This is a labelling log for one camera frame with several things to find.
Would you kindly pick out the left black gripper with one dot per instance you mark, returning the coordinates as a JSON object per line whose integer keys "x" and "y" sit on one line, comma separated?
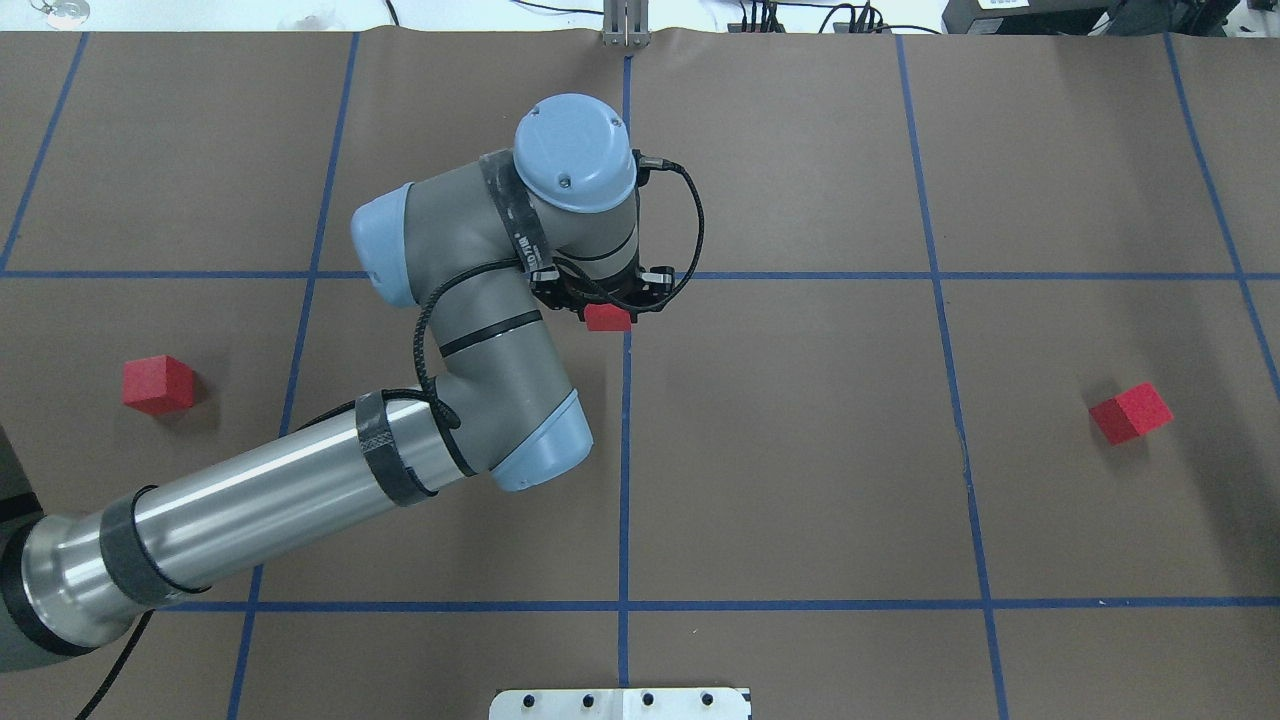
{"x": 600, "y": 294}

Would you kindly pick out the red block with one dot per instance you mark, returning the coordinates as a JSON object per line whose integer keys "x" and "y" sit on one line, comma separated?
{"x": 1131, "y": 414}
{"x": 607, "y": 318}
{"x": 158, "y": 385}

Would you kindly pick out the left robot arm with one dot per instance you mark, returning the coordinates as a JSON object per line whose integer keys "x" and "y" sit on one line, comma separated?
{"x": 548, "y": 223}

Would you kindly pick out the aluminium frame post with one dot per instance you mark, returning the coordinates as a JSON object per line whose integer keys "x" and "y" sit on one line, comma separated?
{"x": 625, "y": 24}

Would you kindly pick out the white pedestal base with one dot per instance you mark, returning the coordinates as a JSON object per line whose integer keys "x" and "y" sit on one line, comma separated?
{"x": 623, "y": 703}

